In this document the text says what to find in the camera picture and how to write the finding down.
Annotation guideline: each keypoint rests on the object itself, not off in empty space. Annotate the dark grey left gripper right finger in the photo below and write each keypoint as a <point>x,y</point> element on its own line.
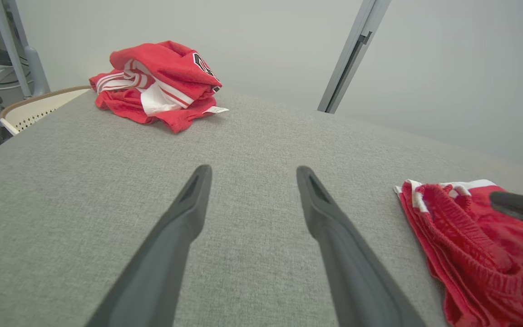
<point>352,272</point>

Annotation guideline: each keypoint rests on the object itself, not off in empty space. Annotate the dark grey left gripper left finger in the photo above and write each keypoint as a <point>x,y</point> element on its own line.
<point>166,259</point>

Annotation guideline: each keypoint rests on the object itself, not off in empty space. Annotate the red white sports shorts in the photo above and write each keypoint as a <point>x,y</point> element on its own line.
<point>479,272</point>

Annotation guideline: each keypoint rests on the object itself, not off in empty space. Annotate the red white basketball jersey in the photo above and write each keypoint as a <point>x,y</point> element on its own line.
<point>170,68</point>

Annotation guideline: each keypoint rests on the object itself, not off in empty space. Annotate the white perforated laundry basket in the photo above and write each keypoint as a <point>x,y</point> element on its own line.
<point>34,113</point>

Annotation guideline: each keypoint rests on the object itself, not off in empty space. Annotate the grey metal stand leg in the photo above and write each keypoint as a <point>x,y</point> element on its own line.
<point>38,72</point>

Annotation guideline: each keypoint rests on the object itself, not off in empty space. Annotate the grey aluminium partition post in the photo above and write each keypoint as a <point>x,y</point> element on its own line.
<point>352,50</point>

